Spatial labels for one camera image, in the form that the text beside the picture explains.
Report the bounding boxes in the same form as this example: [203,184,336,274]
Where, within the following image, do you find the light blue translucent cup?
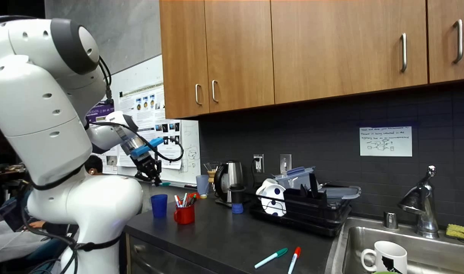
[194,173,211,198]

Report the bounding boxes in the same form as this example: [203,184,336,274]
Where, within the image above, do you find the grey plastic tray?
[320,184,361,202]

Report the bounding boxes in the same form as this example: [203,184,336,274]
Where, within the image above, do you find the grey counter cabinet front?
[121,230,222,274]

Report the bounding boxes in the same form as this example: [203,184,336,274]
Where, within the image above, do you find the blue plastic cup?
[150,193,168,221]

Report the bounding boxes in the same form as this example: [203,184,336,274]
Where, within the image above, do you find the glass carafe wooden collar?
[203,161,218,193]

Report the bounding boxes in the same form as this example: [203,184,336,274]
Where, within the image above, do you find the silver cabinet handle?
[193,82,203,106]
[209,78,220,105]
[398,32,409,73]
[450,18,464,65]

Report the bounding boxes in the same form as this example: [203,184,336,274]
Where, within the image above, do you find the blue lidded clear container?
[273,166,316,192]

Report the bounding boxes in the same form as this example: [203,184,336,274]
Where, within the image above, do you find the chrome sink faucet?
[396,164,441,240]

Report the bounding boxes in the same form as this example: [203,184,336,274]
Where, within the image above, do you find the purple header poster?
[85,99,115,125]

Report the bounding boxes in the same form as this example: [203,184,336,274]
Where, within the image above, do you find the white paper photo poster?
[113,82,185,172]

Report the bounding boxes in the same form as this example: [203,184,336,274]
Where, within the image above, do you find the yellow sponge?
[444,222,464,243]

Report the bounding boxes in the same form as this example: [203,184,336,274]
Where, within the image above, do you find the stainless steel sink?
[323,215,464,274]

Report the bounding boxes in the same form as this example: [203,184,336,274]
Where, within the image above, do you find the white plate blue dot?
[253,177,288,219]

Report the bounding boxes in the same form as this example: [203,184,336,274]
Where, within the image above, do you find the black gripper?
[133,151,164,187]

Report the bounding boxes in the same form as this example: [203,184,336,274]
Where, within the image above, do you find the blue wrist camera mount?
[129,135,164,160]

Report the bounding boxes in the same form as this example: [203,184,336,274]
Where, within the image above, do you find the white whiteboard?
[83,53,202,189]

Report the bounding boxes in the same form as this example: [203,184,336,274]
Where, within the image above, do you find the small metal sink knob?
[383,210,398,230]

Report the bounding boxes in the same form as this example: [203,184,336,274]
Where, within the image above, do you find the white wall sign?
[357,125,413,158]

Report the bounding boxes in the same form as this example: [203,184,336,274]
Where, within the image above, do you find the steel electric kettle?
[212,160,244,208]

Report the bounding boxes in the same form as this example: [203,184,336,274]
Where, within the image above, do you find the red capped white marker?
[285,245,302,274]

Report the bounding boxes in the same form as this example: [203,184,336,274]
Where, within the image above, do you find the wide brown wooden cabinet door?
[269,0,428,105]

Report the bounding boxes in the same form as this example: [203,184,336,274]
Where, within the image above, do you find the red enamel mug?
[171,204,196,227]

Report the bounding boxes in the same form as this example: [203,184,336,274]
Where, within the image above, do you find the seated dark haired person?
[0,154,104,265]

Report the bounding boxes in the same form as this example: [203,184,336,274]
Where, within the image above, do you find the wall power outlet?
[278,152,293,177]
[252,152,266,173]

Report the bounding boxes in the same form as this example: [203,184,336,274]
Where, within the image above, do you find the white black ceramic mug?
[358,239,409,274]

